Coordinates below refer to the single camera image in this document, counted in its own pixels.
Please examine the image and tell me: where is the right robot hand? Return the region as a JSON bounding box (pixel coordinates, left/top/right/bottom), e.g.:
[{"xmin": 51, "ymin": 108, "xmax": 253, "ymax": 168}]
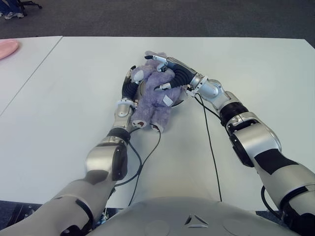
[{"xmin": 144, "ymin": 55, "xmax": 198, "ymax": 91}]

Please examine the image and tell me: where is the pink plate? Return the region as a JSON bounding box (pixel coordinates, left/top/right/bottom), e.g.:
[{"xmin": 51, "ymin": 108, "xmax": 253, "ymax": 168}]
[{"xmin": 0, "ymin": 39, "xmax": 20, "ymax": 59}]

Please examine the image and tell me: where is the white plate black rim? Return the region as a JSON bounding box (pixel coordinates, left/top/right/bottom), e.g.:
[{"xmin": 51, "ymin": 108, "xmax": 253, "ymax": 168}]
[{"xmin": 137, "ymin": 82, "xmax": 189, "ymax": 108}]

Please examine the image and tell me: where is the white sneaker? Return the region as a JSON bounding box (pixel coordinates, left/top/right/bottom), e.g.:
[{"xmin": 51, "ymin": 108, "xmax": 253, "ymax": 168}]
[{"xmin": 3, "ymin": 12, "xmax": 25, "ymax": 20}]

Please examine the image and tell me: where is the purple plush bear doll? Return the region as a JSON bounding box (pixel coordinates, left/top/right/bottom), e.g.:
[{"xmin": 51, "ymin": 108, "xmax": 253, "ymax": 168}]
[{"xmin": 129, "ymin": 50, "xmax": 187, "ymax": 133}]

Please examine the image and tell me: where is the silver robot torso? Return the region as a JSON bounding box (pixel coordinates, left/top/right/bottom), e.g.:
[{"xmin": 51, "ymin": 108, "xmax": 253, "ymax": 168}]
[{"xmin": 88, "ymin": 196, "xmax": 296, "ymax": 236}]

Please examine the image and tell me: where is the black cable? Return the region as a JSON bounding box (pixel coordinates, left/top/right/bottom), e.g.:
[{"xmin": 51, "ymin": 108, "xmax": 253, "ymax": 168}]
[
  {"xmin": 126, "ymin": 127, "xmax": 162, "ymax": 207},
  {"xmin": 193, "ymin": 94, "xmax": 223, "ymax": 202},
  {"xmin": 104, "ymin": 141, "xmax": 143, "ymax": 212},
  {"xmin": 198, "ymin": 94, "xmax": 283, "ymax": 217}
]

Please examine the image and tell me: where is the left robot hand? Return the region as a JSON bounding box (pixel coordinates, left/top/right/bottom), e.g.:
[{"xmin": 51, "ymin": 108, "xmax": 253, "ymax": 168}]
[{"xmin": 121, "ymin": 64, "xmax": 141, "ymax": 101}]

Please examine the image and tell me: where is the black office chair base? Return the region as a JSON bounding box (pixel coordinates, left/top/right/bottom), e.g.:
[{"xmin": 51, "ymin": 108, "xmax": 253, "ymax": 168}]
[{"xmin": 18, "ymin": 0, "xmax": 43, "ymax": 10}]

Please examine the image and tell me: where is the blue jeans leg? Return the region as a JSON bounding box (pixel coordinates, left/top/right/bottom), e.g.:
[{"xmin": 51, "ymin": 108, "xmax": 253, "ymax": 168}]
[{"xmin": 0, "ymin": 0, "xmax": 24, "ymax": 15}]

